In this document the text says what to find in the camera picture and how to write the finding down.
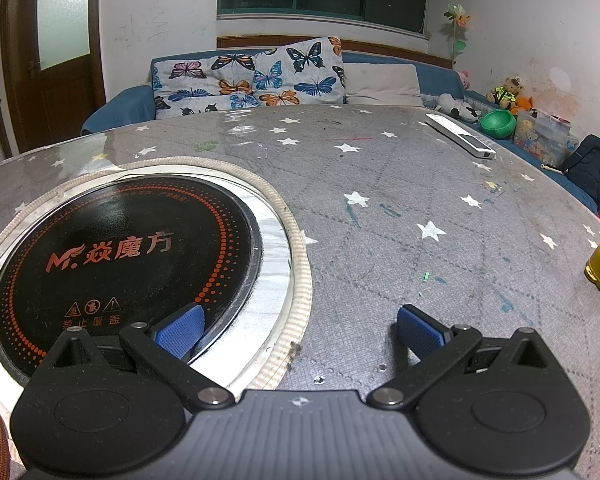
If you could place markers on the clear plastic storage box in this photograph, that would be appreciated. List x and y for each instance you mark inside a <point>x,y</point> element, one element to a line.
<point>545,137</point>

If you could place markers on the pink plush toy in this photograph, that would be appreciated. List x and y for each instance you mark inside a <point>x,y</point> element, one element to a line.
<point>465,79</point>

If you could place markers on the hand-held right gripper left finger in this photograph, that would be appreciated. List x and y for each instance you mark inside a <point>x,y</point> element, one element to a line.
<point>180,332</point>

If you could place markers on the butterfly print pillow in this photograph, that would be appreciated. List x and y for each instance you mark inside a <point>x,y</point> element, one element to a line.
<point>240,80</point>

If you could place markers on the dark backpack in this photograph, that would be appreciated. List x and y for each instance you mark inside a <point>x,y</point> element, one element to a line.
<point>590,165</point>

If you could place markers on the paper pinwheel flower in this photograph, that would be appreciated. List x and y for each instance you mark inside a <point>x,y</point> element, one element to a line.
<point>457,12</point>

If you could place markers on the white pillow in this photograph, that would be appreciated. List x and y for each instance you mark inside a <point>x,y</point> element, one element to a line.
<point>380,85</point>

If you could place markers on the orange plush toy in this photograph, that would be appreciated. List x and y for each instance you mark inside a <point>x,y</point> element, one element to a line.
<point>522,105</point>

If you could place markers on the green bowl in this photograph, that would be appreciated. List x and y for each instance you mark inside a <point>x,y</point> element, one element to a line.
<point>497,124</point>

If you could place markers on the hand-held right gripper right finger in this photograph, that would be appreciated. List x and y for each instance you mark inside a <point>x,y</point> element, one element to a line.
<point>420,331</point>

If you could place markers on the blue sofa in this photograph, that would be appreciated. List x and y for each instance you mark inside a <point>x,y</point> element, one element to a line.
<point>115,110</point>

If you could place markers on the black round induction cooktop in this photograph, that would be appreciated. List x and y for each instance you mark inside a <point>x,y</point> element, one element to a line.
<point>130,240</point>

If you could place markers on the wooden door with frosted glass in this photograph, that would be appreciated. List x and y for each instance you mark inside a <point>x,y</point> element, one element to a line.
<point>65,100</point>

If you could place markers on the white remote control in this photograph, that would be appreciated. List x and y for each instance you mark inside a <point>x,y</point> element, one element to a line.
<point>460,135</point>

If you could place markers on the black and white cow plush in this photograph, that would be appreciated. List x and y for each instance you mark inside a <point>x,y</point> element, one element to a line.
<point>455,107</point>

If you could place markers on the bear plush with green vest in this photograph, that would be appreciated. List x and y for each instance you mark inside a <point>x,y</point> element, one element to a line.
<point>505,94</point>

